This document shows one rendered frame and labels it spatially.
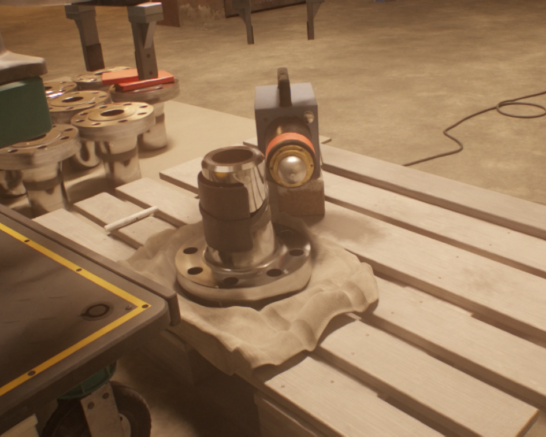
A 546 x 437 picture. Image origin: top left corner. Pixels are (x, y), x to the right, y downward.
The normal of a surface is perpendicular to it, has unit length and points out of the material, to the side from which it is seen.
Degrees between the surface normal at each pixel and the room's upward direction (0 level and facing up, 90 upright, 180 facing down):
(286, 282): 90
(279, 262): 0
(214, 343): 79
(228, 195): 90
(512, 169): 0
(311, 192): 90
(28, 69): 90
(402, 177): 0
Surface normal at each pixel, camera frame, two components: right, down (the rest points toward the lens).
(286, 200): 0.03, 0.43
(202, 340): -0.72, 0.15
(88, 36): 0.77, 0.23
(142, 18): -0.64, 0.37
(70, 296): -0.07, -0.90
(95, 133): -0.19, 0.43
